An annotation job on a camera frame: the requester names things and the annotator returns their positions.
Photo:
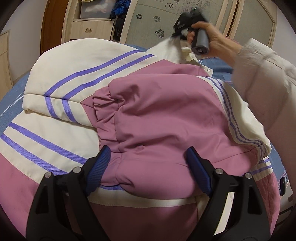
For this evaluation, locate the wardrobe upper drawer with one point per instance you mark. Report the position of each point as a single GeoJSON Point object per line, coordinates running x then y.
{"type": "Point", "coordinates": [100, 29]}

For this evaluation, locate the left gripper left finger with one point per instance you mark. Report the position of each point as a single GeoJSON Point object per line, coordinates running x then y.
{"type": "Point", "coordinates": [61, 210]}

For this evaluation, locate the pink and cream hooded jacket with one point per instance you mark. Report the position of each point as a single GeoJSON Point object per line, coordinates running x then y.
{"type": "Point", "coordinates": [90, 93]}

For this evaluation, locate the light wood side cabinet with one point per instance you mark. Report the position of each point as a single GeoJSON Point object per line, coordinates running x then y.
{"type": "Point", "coordinates": [6, 84]}

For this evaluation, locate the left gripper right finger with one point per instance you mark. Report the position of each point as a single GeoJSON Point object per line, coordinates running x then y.
{"type": "Point", "coordinates": [235, 209]}

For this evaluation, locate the blue garment in wardrobe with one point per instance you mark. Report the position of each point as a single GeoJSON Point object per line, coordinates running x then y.
{"type": "Point", "coordinates": [120, 8]}

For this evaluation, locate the forearm in white puffer sleeve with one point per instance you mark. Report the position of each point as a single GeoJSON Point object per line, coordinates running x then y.
{"type": "Point", "coordinates": [267, 83]}

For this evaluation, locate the brown wooden door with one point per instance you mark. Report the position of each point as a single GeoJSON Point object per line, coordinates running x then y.
{"type": "Point", "coordinates": [52, 26]}

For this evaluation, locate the blue plaid duvet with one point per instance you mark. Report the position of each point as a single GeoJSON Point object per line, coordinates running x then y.
{"type": "Point", "coordinates": [11, 105]}

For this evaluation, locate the frosted sliding wardrobe door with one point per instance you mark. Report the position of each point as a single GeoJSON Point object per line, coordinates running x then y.
{"type": "Point", "coordinates": [149, 22]}

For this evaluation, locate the person's right hand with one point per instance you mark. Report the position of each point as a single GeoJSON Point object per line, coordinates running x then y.
{"type": "Point", "coordinates": [219, 46]}

